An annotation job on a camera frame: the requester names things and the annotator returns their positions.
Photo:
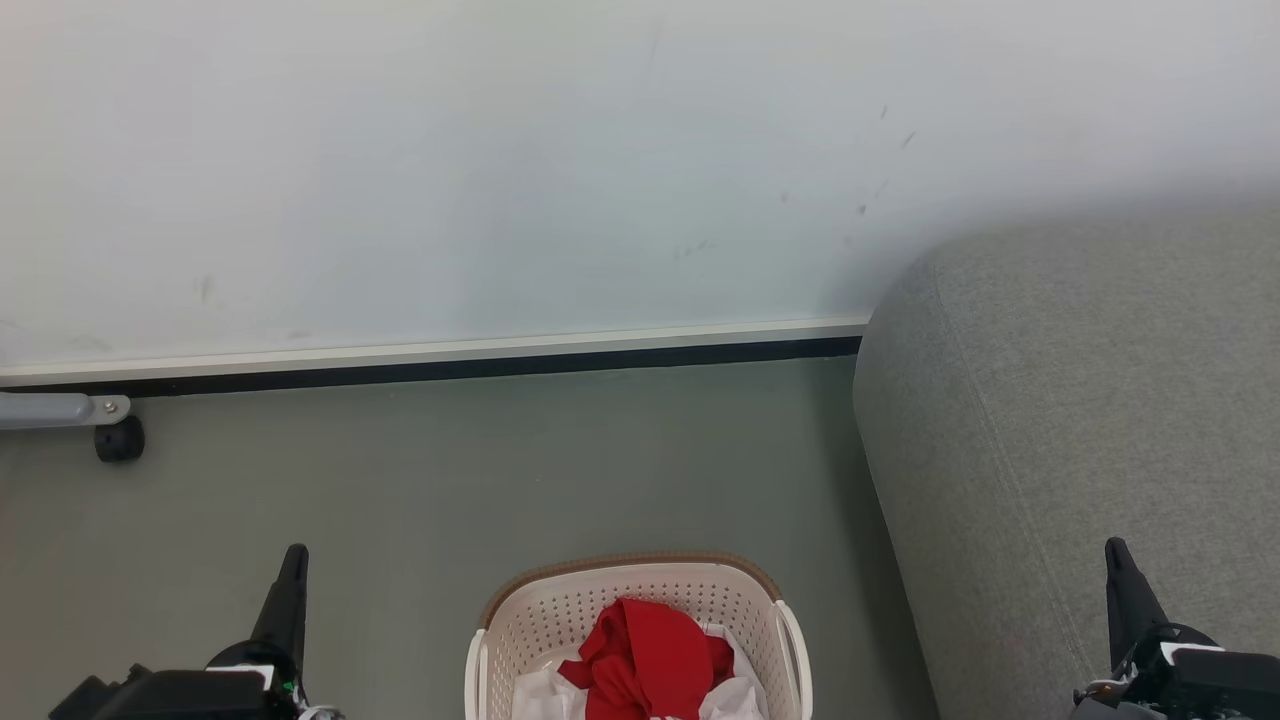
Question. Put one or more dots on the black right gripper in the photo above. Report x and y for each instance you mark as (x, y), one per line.
(1200, 690)

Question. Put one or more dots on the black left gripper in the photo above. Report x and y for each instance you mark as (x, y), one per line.
(170, 695)

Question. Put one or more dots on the white garment with red trim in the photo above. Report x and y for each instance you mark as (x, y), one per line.
(740, 700)

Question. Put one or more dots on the grey fabric sofa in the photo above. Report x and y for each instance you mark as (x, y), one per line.
(1050, 400)

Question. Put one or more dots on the black caster wheel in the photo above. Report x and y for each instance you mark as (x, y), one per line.
(120, 440)

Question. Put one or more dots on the cream perforated laundry basket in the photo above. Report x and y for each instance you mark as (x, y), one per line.
(560, 610)

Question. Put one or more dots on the white and black baseboard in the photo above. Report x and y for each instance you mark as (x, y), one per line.
(400, 362)

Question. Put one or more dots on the grey metal furniture leg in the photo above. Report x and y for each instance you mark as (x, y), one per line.
(50, 410)

